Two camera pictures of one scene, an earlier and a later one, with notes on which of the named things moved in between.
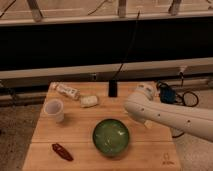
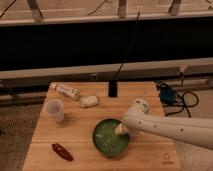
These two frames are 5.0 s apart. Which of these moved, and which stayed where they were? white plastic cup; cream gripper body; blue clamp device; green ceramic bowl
Moved: cream gripper body
Stayed: green ceramic bowl; white plastic cup; blue clamp device
